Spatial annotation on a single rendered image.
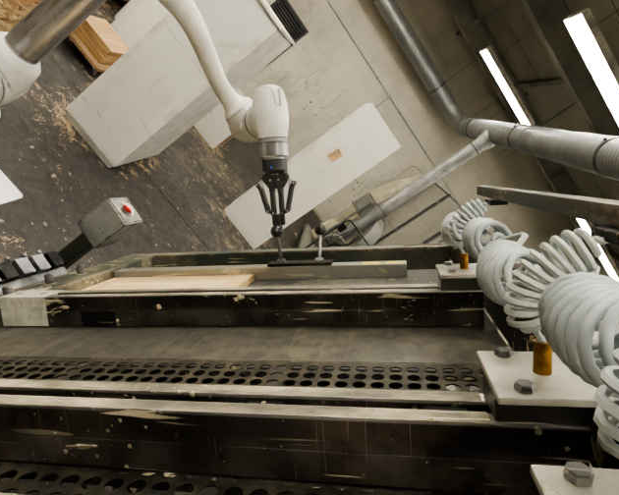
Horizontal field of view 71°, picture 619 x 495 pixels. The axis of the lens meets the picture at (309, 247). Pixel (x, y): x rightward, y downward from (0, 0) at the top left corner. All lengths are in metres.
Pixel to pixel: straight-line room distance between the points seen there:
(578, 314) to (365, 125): 4.62
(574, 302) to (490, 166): 9.52
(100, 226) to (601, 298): 1.67
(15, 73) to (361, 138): 3.77
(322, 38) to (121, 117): 6.15
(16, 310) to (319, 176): 4.05
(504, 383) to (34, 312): 1.02
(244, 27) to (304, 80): 5.88
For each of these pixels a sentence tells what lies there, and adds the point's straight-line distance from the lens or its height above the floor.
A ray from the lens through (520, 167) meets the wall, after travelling 10.02.
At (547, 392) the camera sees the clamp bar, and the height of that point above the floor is 1.83.
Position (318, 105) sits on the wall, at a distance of 9.28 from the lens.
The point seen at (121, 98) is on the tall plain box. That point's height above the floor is 0.47.
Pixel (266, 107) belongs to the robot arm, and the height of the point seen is 1.63.
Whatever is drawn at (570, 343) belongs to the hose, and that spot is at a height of 1.85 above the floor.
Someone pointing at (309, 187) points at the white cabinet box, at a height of 0.98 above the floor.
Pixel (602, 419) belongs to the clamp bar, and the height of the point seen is 1.84.
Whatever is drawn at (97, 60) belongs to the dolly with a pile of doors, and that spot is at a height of 0.14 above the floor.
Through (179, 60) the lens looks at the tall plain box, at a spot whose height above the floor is 1.01.
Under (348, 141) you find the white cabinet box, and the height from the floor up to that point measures 1.62.
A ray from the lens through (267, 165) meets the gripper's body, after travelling 1.32.
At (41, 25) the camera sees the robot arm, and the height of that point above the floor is 1.25.
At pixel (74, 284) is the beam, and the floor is 0.90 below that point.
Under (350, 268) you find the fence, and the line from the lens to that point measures 1.31.
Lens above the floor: 1.82
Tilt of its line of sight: 14 degrees down
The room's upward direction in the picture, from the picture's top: 56 degrees clockwise
